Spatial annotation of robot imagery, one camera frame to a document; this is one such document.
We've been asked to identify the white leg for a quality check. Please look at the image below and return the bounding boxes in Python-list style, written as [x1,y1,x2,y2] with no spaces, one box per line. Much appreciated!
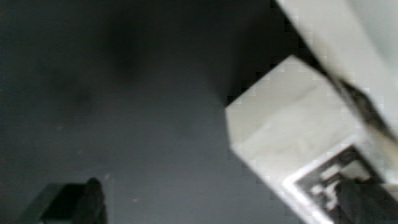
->
[226,57,398,224]

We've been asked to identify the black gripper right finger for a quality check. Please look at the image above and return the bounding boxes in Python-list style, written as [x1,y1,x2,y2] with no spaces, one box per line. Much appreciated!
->
[337,179,398,224]

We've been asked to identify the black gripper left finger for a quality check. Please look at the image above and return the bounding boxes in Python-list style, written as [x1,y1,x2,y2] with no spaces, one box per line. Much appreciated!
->
[20,178,109,224]

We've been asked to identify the white square table top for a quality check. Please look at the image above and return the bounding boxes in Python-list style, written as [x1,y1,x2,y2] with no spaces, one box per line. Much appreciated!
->
[278,0,398,136]

